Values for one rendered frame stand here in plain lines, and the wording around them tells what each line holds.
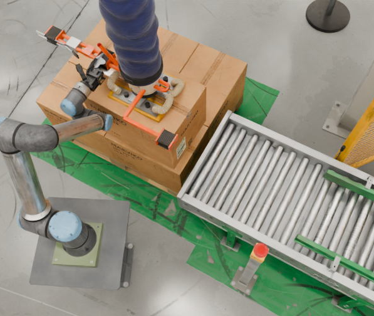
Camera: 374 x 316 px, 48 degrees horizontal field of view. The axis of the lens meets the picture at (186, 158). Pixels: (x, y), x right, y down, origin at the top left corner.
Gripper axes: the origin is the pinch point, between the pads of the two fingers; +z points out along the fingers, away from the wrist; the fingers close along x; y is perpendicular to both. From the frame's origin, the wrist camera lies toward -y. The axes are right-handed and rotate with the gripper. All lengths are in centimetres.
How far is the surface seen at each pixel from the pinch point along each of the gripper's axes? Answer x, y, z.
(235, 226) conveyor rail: -61, 102, -33
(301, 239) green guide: -56, 139, -23
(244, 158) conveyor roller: -65, 86, 11
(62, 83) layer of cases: -66, -56, 3
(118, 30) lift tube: 50, 30, -11
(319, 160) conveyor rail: -62, 130, 31
